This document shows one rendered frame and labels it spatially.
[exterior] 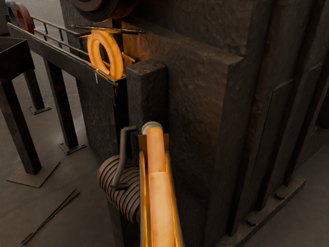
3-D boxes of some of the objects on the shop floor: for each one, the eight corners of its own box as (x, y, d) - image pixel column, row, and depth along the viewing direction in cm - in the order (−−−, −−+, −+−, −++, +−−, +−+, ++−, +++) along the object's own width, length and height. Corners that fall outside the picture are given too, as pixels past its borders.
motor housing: (136, 238, 125) (127, 145, 94) (168, 278, 111) (170, 184, 80) (110, 257, 118) (91, 162, 87) (141, 301, 104) (131, 209, 73)
